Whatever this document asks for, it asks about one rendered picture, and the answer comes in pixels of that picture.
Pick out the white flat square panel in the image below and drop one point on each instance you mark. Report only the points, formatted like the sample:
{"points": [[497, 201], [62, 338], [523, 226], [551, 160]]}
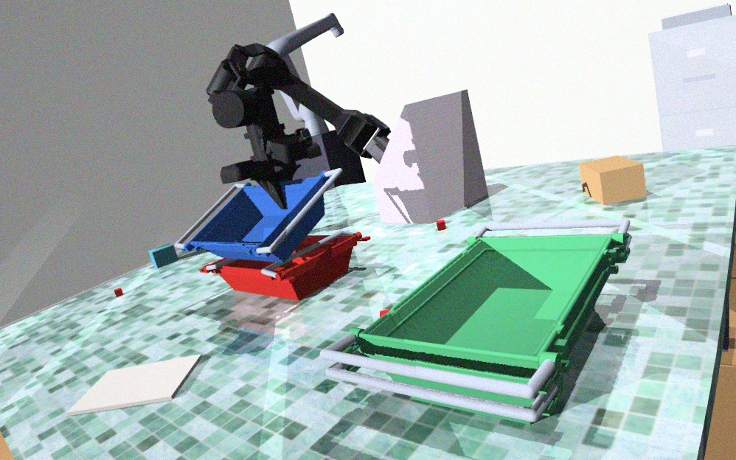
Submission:
{"points": [[136, 385]]}

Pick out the teal rectangular block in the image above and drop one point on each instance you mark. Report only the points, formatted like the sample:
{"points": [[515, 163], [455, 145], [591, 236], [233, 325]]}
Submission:
{"points": [[163, 255]]}

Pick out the red plastic tray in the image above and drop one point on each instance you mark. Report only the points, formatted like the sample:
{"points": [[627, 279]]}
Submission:
{"points": [[307, 273]]}

